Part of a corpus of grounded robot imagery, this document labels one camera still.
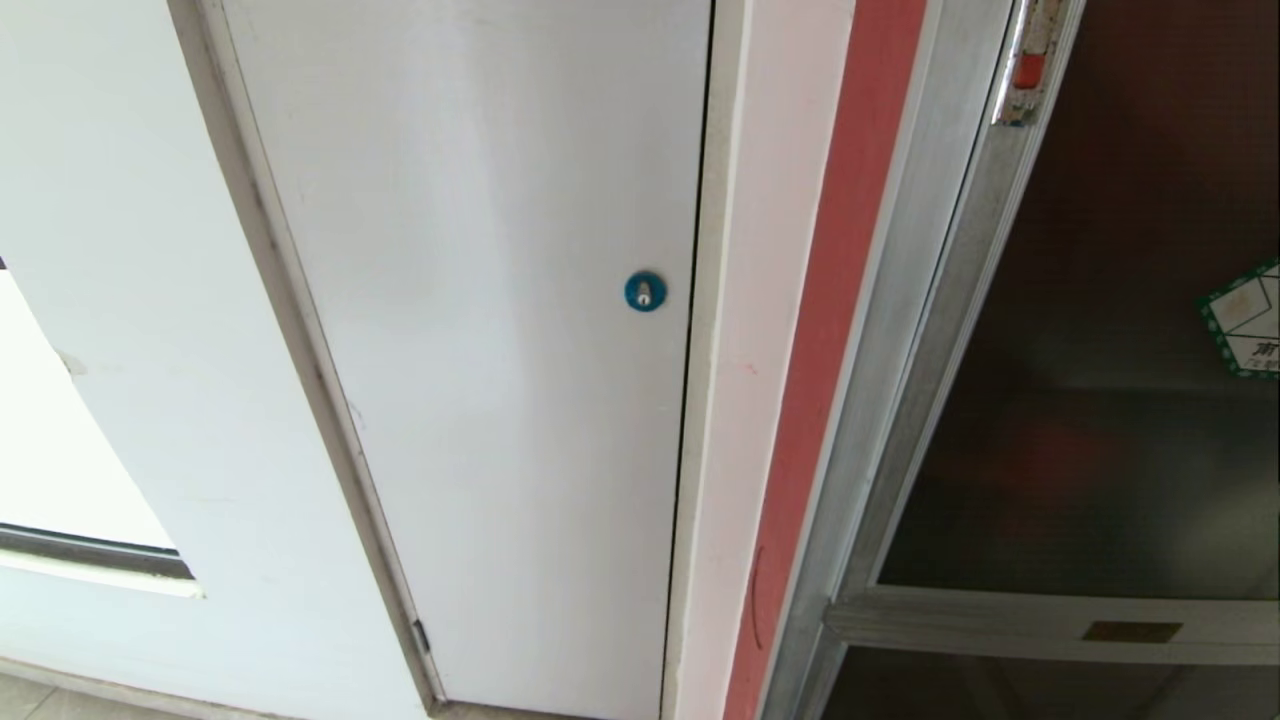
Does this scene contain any blue round door lock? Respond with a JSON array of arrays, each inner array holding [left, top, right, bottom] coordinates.
[[624, 270, 668, 313]]

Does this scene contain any white metal door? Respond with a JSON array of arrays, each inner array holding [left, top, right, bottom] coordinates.
[[218, 0, 714, 720]]

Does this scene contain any silver latch with red button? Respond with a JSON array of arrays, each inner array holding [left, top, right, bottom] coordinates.
[[992, 0, 1065, 128]]

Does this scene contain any small brass plate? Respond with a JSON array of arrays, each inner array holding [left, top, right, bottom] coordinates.
[[1081, 620, 1184, 644]]

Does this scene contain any green and white sticker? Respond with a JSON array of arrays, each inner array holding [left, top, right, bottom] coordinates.
[[1199, 259, 1280, 380]]

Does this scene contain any red cabinet frame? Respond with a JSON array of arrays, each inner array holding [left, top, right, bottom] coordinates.
[[722, 0, 929, 720]]

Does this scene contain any glass cabinet door with metal frame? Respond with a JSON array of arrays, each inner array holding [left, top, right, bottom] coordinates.
[[762, 0, 1280, 720]]

